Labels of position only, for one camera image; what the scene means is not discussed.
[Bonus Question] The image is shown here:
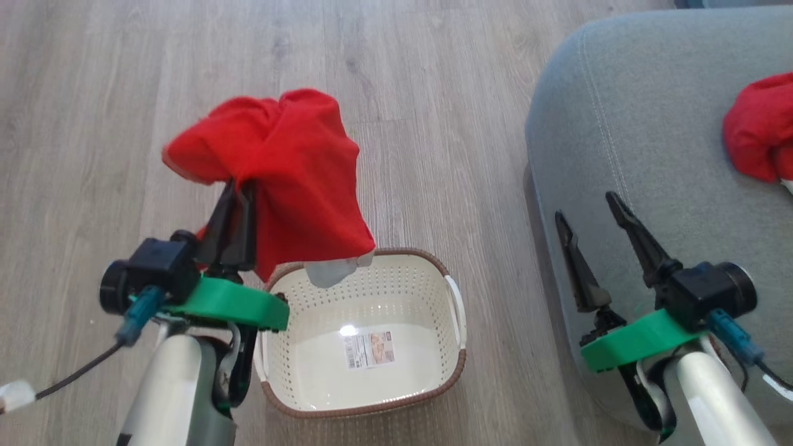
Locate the red garment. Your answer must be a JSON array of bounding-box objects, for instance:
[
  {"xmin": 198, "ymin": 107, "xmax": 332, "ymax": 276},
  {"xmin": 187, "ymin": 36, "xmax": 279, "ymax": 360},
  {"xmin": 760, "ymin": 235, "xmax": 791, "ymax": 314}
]
[
  {"xmin": 162, "ymin": 88, "xmax": 377, "ymax": 289},
  {"xmin": 722, "ymin": 72, "xmax": 793, "ymax": 194}
]

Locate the blue cable connector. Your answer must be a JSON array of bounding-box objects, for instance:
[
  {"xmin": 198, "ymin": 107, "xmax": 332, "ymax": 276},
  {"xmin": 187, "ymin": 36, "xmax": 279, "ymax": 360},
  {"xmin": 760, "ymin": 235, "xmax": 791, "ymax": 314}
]
[
  {"xmin": 706, "ymin": 309, "xmax": 765, "ymax": 367},
  {"xmin": 115, "ymin": 286, "xmax": 167, "ymax": 347}
]

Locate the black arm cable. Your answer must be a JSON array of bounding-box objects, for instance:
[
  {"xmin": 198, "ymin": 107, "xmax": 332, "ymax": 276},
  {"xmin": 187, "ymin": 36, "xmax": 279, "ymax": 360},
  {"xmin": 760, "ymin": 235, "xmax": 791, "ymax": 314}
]
[
  {"xmin": 35, "ymin": 342, "xmax": 125, "ymax": 401},
  {"xmin": 755, "ymin": 359, "xmax": 793, "ymax": 392}
]

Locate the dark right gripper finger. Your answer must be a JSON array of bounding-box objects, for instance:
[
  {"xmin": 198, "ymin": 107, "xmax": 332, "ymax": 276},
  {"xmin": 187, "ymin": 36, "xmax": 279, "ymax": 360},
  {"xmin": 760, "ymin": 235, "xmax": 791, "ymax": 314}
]
[
  {"xmin": 554, "ymin": 210, "xmax": 613, "ymax": 313},
  {"xmin": 605, "ymin": 190, "xmax": 683, "ymax": 288}
]

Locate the cream laundry basket brown rim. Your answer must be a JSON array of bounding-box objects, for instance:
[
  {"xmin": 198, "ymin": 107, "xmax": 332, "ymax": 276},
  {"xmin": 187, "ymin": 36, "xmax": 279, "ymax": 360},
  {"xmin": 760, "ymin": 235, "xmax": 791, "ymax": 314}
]
[{"xmin": 252, "ymin": 247, "xmax": 468, "ymax": 419}]

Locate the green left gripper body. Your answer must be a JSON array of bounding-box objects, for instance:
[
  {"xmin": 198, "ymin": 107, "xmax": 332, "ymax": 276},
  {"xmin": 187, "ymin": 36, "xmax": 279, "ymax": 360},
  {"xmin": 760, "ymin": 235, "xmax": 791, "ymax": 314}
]
[{"xmin": 163, "ymin": 276, "xmax": 291, "ymax": 332}]

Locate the white cable tag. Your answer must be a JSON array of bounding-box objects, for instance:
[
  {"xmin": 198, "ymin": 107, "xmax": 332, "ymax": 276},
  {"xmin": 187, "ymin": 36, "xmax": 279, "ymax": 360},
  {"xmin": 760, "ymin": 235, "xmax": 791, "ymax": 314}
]
[{"xmin": 0, "ymin": 379, "xmax": 37, "ymax": 415}]

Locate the blue left cable connector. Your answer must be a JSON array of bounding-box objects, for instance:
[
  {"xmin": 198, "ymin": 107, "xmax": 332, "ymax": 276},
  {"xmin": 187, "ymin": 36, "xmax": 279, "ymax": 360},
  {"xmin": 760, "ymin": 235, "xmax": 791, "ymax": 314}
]
[{"xmin": 115, "ymin": 286, "xmax": 167, "ymax": 347}]

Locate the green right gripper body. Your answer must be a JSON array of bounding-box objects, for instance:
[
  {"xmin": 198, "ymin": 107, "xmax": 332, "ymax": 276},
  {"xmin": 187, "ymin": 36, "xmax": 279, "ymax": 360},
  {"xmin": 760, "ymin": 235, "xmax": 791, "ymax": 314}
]
[{"xmin": 580, "ymin": 307, "xmax": 708, "ymax": 374}]

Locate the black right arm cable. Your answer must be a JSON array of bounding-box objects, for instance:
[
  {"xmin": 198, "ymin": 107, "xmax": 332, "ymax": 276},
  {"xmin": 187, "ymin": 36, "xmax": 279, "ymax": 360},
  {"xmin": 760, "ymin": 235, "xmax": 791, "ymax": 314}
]
[{"xmin": 755, "ymin": 359, "xmax": 793, "ymax": 392}]

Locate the grey fabric sofa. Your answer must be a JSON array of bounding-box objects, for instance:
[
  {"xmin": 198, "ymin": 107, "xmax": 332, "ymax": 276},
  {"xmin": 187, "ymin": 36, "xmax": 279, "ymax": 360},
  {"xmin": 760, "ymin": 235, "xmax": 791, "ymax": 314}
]
[{"xmin": 524, "ymin": 6, "xmax": 793, "ymax": 435}]

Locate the barcode sticker label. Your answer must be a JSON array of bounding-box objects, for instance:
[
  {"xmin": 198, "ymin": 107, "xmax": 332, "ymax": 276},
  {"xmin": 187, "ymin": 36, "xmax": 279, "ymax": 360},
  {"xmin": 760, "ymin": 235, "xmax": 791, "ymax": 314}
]
[{"xmin": 339, "ymin": 331, "xmax": 396, "ymax": 371}]

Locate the grey-blue furniture piece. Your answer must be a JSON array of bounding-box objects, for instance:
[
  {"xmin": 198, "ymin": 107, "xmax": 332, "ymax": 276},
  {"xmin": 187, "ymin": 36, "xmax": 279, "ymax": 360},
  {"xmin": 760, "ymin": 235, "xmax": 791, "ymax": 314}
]
[{"xmin": 674, "ymin": 0, "xmax": 793, "ymax": 9}]

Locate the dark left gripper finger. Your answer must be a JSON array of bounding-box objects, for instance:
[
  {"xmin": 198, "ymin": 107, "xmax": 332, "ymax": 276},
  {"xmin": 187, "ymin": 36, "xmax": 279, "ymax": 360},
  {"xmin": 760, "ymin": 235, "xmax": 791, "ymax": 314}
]
[
  {"xmin": 230, "ymin": 181, "xmax": 258, "ymax": 273},
  {"xmin": 197, "ymin": 180, "xmax": 243, "ymax": 271}
]

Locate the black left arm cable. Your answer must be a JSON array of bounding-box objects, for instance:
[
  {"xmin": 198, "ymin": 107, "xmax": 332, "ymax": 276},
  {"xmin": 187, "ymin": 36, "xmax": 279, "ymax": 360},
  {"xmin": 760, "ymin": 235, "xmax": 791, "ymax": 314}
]
[{"xmin": 35, "ymin": 342, "xmax": 125, "ymax": 401}]

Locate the blue right cable connector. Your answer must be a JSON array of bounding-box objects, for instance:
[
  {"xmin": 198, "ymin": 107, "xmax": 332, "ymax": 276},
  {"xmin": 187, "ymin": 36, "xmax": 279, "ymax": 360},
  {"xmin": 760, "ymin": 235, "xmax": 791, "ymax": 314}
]
[{"xmin": 706, "ymin": 309, "xmax": 765, "ymax": 367}]

